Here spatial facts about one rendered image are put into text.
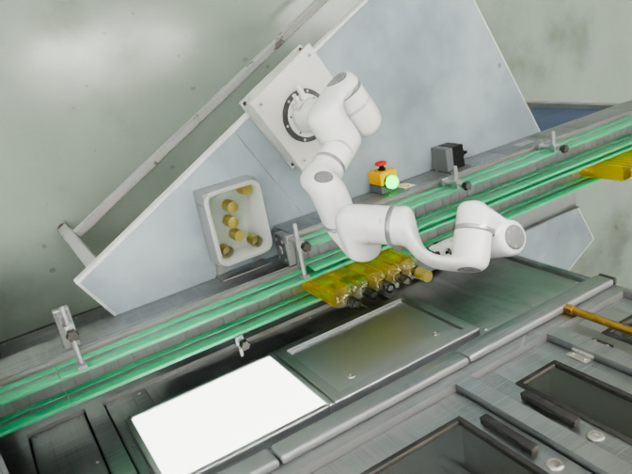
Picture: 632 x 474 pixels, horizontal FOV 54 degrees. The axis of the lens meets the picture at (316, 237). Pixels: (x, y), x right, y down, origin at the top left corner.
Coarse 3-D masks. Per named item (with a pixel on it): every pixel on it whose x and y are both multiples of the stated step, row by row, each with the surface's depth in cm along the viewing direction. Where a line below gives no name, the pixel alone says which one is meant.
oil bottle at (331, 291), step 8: (312, 280) 182; (320, 280) 181; (328, 280) 179; (336, 280) 179; (304, 288) 189; (312, 288) 183; (320, 288) 178; (328, 288) 175; (336, 288) 174; (344, 288) 173; (320, 296) 180; (328, 296) 175; (336, 296) 172; (336, 304) 173; (344, 304) 172
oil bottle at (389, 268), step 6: (378, 258) 188; (372, 264) 184; (378, 264) 183; (384, 264) 182; (390, 264) 182; (396, 264) 181; (384, 270) 180; (390, 270) 179; (396, 270) 180; (390, 276) 179; (396, 282) 180
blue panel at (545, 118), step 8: (536, 112) 290; (544, 112) 287; (552, 112) 284; (560, 112) 281; (568, 112) 278; (576, 112) 275; (584, 112) 272; (592, 112) 269; (536, 120) 274; (544, 120) 271; (552, 120) 268; (560, 120) 266; (568, 120) 263; (544, 128) 258
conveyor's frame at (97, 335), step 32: (576, 128) 240; (480, 160) 222; (416, 192) 204; (288, 224) 193; (320, 224) 189; (192, 288) 184; (224, 288) 179; (128, 320) 170; (160, 320) 169; (32, 352) 162; (64, 352) 159; (0, 384) 152
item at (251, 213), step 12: (252, 180) 179; (216, 192) 174; (228, 192) 183; (252, 192) 183; (204, 204) 173; (216, 204) 182; (240, 204) 186; (252, 204) 186; (216, 216) 183; (240, 216) 186; (252, 216) 188; (264, 216) 183; (216, 228) 183; (228, 228) 185; (240, 228) 187; (252, 228) 189; (264, 228) 184; (216, 240) 176; (228, 240) 186; (264, 240) 187; (216, 252) 178; (240, 252) 185; (252, 252) 184; (264, 252) 185; (228, 264) 180
